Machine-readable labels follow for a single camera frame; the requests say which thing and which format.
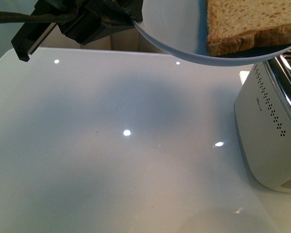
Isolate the light blue plate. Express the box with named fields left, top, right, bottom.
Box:
left=133, top=0, right=291, bottom=67

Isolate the black braided cable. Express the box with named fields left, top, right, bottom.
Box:
left=0, top=9, right=76, bottom=25

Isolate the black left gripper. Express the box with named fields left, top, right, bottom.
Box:
left=11, top=0, right=144, bottom=62

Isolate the white chrome toaster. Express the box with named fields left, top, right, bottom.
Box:
left=234, top=50, right=291, bottom=193

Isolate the brown bread slice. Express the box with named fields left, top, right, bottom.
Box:
left=206, top=0, right=291, bottom=56

